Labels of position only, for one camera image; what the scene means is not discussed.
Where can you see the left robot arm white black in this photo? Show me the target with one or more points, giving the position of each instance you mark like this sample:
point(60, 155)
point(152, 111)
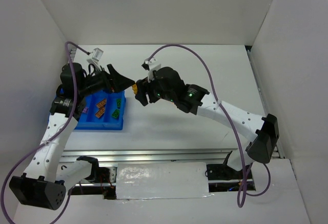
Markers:
point(41, 184)

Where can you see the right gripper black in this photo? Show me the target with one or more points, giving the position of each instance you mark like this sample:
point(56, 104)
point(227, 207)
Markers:
point(147, 90)

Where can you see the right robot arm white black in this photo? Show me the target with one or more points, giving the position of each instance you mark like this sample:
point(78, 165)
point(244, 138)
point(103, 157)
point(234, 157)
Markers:
point(261, 132)

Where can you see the yellow lego brick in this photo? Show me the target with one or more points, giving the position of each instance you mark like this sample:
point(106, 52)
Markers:
point(135, 89)

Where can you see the white foam block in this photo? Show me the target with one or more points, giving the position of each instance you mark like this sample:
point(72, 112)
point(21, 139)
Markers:
point(174, 180)

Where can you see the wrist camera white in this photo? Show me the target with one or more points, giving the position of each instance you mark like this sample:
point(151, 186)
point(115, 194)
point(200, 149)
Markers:
point(151, 64)
point(94, 58)

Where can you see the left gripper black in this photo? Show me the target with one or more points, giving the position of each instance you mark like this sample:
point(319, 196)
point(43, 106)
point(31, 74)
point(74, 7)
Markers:
point(109, 81)

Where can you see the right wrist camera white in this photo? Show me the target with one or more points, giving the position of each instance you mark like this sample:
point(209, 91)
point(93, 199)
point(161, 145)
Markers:
point(151, 64)

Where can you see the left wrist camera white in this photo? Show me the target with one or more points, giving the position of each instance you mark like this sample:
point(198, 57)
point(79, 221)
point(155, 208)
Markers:
point(94, 58)

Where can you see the blue compartment bin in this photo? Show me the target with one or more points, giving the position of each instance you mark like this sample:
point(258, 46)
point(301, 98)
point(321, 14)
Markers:
point(106, 122)

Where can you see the orange lego plate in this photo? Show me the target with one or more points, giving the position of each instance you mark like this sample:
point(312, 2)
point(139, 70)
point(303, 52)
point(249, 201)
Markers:
point(100, 112)
point(101, 103)

